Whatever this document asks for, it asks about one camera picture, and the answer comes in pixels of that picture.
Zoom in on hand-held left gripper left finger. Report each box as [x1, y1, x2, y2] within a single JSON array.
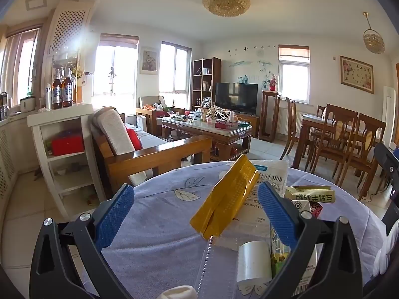
[[29, 183, 135, 299]]

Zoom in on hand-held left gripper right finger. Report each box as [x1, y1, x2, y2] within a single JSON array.
[[257, 181, 364, 299]]

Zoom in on small black and red carton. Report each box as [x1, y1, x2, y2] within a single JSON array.
[[291, 200, 323, 219]]

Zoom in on beige snack wrapper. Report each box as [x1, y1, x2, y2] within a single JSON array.
[[284, 185, 336, 205]]

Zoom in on white plastic mailer bag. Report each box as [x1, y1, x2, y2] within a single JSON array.
[[218, 159, 289, 250]]

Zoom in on illustrated drink carton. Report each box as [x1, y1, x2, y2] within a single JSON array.
[[270, 227, 319, 294]]

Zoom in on yellow foil packet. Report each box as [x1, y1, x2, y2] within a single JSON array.
[[190, 154, 259, 240]]

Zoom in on clear plastic bag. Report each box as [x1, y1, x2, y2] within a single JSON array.
[[193, 235, 272, 299]]

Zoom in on person's right hand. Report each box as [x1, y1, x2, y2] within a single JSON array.
[[376, 233, 399, 276]]

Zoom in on wooden dining chair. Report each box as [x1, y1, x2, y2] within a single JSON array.
[[280, 97, 313, 161], [312, 103, 358, 188], [338, 112, 387, 202]]

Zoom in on round table with floral cloth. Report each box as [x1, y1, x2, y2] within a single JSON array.
[[75, 161, 390, 299]]

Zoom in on tall white radiator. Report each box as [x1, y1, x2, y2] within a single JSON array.
[[383, 85, 397, 146]]

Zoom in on wooden sofa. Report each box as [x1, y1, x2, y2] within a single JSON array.
[[90, 106, 212, 191]]

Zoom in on red cushion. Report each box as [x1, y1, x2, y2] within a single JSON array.
[[125, 127, 144, 150]]

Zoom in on red storage box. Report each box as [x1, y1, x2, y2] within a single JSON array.
[[51, 132, 85, 156]]

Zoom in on wooden dining table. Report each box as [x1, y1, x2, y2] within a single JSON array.
[[293, 114, 384, 175]]

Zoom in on wooden television stand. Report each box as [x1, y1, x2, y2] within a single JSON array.
[[236, 112, 261, 138]]

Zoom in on white rounded object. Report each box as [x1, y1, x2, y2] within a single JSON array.
[[157, 287, 198, 299]]

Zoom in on large framed floral picture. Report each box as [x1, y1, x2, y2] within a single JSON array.
[[339, 55, 375, 94]]

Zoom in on tall wooden plant stand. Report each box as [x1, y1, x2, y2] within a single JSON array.
[[259, 90, 281, 143]]

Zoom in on wooden armchair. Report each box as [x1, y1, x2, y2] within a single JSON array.
[[136, 95, 186, 135]]

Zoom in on wooden coffee table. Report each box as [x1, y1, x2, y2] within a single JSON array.
[[161, 115, 253, 162]]

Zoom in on white shelf unit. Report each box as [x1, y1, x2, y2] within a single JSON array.
[[26, 104, 108, 222]]

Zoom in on flat screen television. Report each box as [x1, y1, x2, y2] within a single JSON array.
[[216, 82, 259, 116]]

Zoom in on crystal pendant lamp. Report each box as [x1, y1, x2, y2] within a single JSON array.
[[362, 12, 385, 54]]

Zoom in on brown glass bottle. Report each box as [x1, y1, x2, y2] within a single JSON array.
[[62, 68, 74, 108], [51, 69, 63, 110]]

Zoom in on wooden bookshelf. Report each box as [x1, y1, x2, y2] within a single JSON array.
[[191, 57, 222, 110]]

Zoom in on metal kettle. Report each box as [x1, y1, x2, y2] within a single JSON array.
[[0, 92, 10, 121]]

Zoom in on small framed flower picture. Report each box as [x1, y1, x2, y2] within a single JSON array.
[[139, 47, 159, 75]]

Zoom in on white lattice cabinet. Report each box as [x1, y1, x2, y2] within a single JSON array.
[[40, 1, 94, 106]]

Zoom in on round crystal ceiling lamp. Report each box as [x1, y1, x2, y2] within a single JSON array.
[[202, 0, 250, 17]]

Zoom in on white wall radiator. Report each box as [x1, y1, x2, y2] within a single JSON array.
[[277, 107, 307, 135]]

